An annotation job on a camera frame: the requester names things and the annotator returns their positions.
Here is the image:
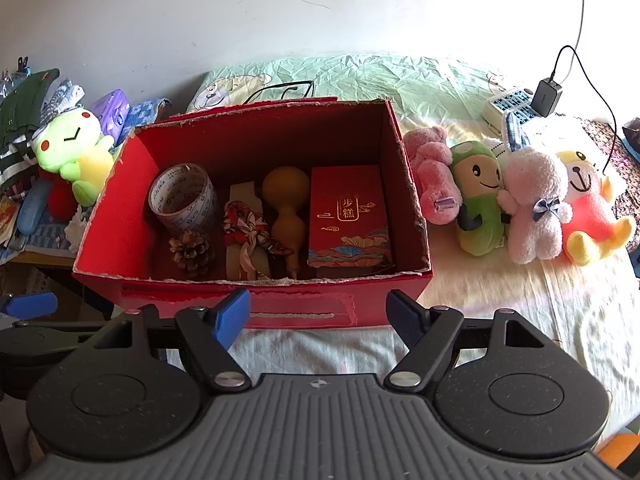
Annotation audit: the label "red cardboard box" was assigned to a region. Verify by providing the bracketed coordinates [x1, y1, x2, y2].
[71, 96, 433, 331]

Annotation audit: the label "brown patterned cloth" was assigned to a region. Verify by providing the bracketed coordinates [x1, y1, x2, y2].
[575, 115, 640, 221]

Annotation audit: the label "blue white patterned cloth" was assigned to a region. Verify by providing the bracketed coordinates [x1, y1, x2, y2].
[117, 99, 173, 133]

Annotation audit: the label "green plush toy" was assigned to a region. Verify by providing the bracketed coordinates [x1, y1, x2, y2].
[447, 140, 508, 256]

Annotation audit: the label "white power cord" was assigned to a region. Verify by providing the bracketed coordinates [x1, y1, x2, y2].
[572, 0, 593, 51]

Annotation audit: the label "white plush rabbit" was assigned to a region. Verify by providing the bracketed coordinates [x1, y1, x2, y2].
[495, 110, 573, 266]

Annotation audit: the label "small red gift box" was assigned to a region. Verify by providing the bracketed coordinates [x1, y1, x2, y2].
[306, 164, 396, 268]

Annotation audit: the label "black charger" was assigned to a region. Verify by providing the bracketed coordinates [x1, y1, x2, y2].
[531, 78, 563, 116]

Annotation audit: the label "blue plastic object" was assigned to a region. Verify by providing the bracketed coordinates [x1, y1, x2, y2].
[15, 180, 53, 236]

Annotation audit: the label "orange object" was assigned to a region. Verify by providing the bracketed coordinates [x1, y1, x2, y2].
[597, 432, 640, 476]

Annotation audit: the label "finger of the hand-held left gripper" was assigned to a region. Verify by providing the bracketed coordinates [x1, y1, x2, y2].
[0, 291, 108, 334]

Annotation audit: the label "white power strip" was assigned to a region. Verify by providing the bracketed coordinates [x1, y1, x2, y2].
[482, 87, 543, 133]

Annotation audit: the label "purple plastic pack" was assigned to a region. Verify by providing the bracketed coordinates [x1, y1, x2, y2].
[90, 89, 132, 148]

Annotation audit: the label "yellow gourd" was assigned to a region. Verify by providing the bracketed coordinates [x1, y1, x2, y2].
[261, 166, 310, 280]

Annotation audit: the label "red patterned fabric bow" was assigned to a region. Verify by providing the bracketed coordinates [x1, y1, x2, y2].
[222, 199, 296, 273]

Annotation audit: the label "black charging cable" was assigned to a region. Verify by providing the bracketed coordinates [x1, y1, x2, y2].
[549, 45, 626, 176]

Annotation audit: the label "yellow plush bear pink belly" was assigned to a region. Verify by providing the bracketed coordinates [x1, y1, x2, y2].
[552, 149, 638, 267]

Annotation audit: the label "brown pine cone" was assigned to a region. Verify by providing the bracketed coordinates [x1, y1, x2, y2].
[167, 230, 217, 277]

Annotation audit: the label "green plush frog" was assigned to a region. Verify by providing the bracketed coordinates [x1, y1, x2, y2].
[31, 109, 117, 207]

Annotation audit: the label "dark green striped garment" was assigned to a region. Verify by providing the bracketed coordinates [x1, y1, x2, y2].
[0, 67, 61, 191]

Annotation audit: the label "black frame eyeglasses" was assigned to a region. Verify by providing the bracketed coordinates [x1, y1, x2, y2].
[242, 79, 316, 106]

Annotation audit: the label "clear tape roll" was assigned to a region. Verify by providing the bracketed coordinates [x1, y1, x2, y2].
[148, 162, 218, 236]

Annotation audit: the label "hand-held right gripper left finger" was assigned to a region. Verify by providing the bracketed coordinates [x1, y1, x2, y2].
[97, 287, 252, 394]

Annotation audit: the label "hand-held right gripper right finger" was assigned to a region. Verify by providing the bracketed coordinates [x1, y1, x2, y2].
[385, 289, 546, 394]

